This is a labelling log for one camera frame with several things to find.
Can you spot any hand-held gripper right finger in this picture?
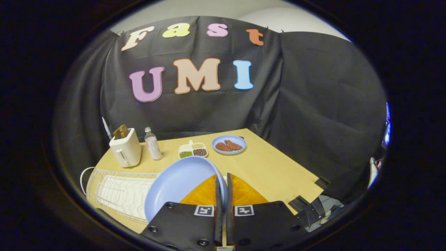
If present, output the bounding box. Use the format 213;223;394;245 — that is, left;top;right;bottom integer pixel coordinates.
226;173;309;251

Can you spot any white wire dish rack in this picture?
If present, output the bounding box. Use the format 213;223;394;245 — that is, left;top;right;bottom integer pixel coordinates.
86;169;161;223

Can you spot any small blue plate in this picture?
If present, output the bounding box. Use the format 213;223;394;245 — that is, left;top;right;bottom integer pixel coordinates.
212;135;247;155

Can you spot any white divided tray with beans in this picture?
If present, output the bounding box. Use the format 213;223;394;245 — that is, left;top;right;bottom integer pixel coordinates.
178;140;208;159

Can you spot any large blue plate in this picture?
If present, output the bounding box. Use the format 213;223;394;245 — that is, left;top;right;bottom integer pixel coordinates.
144;156;228;222

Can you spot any white toaster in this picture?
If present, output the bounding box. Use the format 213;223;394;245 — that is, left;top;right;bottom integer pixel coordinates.
109;128;142;168

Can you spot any black backdrop cloth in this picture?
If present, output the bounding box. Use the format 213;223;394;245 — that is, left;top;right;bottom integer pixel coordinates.
52;16;388;210

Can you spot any white toaster power cable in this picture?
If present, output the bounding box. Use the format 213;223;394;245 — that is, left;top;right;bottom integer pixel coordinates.
80;167;95;196

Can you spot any toast slice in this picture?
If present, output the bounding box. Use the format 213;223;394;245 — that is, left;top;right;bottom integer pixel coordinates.
113;124;129;140

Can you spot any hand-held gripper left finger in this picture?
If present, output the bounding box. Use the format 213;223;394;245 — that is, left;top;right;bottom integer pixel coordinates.
141;174;223;251

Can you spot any clear plastic bottle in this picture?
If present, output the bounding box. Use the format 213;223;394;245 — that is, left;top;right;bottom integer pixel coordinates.
144;127;163;161

